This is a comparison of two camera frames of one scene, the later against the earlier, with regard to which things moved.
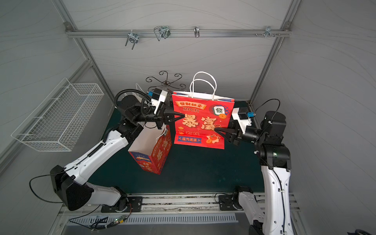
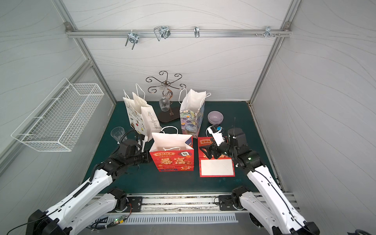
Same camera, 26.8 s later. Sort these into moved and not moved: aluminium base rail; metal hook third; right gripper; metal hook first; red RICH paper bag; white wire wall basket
Moved: right gripper; red RICH paper bag
Not moved: aluminium base rail; white wire wall basket; metal hook first; metal hook third
